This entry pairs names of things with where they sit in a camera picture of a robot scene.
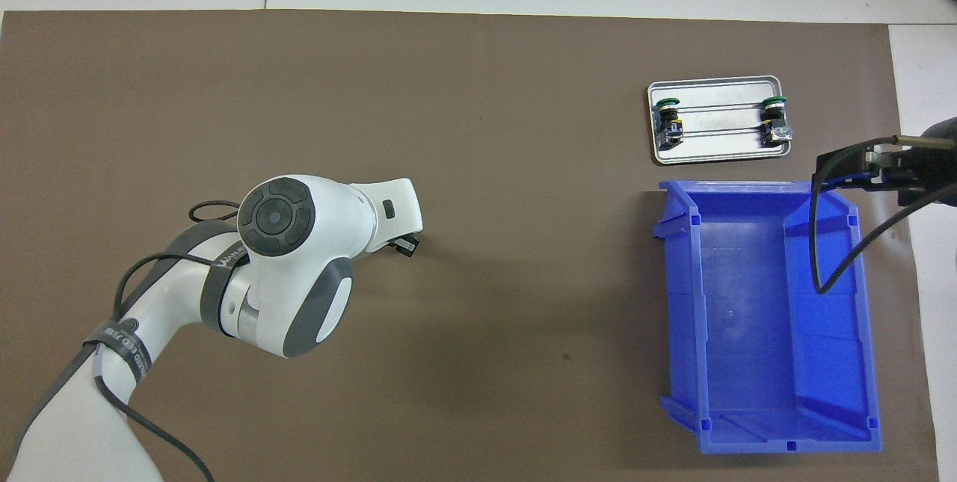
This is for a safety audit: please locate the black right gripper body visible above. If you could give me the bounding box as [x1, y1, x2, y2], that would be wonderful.
[871, 117, 957, 206]

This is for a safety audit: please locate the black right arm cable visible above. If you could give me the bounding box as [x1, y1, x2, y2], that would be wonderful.
[811, 137, 957, 294]

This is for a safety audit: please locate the brown table mat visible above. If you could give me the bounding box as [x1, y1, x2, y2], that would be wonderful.
[0, 10, 941, 482]

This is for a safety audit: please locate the silver metal tray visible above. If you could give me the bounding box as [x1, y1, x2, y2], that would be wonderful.
[647, 75, 793, 166]

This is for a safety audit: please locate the green push button switch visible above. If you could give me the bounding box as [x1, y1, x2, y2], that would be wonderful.
[653, 96, 686, 150]
[759, 96, 793, 148]

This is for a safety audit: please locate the blue plastic storage bin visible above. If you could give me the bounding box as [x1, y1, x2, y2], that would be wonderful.
[653, 180, 883, 454]

